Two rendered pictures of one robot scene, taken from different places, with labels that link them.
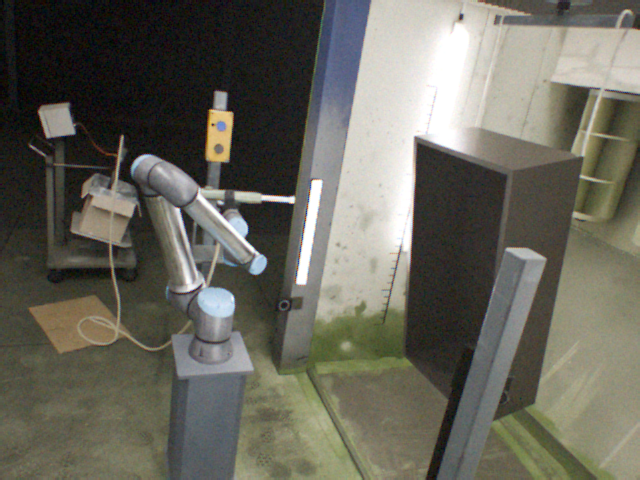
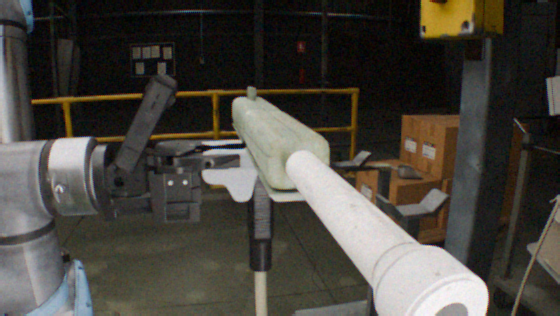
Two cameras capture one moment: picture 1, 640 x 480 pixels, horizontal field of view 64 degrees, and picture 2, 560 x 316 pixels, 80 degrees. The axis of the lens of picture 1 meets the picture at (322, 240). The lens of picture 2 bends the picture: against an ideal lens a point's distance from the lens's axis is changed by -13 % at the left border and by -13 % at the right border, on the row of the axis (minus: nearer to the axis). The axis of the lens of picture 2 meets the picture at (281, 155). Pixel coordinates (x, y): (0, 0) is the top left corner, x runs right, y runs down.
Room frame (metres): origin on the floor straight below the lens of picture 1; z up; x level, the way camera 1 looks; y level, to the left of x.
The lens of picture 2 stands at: (2.53, 0.08, 1.25)
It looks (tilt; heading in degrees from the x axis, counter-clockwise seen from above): 13 degrees down; 101
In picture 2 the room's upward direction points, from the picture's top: straight up
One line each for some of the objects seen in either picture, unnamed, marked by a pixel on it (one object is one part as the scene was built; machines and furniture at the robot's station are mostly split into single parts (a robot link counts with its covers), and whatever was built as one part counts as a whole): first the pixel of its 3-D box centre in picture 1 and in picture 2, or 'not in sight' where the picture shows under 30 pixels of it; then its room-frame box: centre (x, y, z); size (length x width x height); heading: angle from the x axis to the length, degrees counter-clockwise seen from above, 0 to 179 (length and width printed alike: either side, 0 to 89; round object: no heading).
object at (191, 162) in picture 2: not in sight; (201, 160); (2.37, 0.46, 1.15); 0.09 x 0.05 x 0.02; 16
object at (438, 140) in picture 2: not in sight; (451, 147); (3.24, 2.86, 0.69); 0.38 x 0.29 x 0.36; 25
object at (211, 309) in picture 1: (213, 312); not in sight; (1.88, 0.40, 0.83); 0.17 x 0.15 x 0.18; 50
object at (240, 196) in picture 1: (246, 211); (280, 227); (2.47, 0.41, 1.10); 0.49 x 0.05 x 0.23; 113
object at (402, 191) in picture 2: not in sight; (404, 201); (2.90, 2.68, 0.32); 0.38 x 0.29 x 0.36; 31
